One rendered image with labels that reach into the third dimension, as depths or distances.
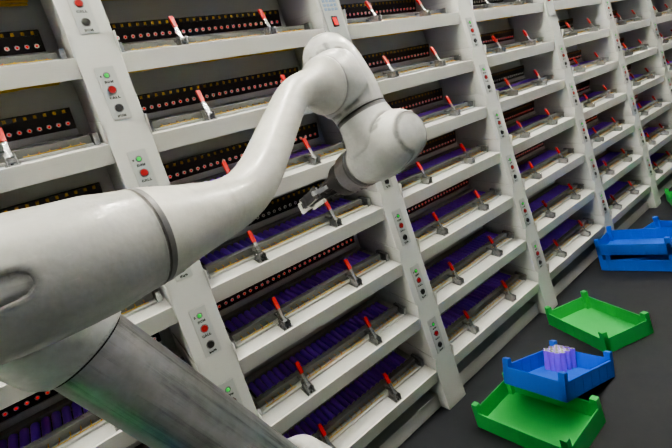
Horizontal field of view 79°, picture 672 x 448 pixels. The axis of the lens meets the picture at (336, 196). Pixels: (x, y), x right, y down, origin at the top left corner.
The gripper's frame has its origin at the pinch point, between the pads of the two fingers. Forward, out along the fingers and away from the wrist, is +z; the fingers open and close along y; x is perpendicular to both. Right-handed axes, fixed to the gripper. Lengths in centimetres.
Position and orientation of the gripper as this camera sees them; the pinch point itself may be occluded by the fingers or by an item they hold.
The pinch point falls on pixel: (311, 202)
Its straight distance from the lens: 103.0
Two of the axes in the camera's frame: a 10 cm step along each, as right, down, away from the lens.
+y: 7.7, -3.1, 5.5
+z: -4.6, 3.2, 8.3
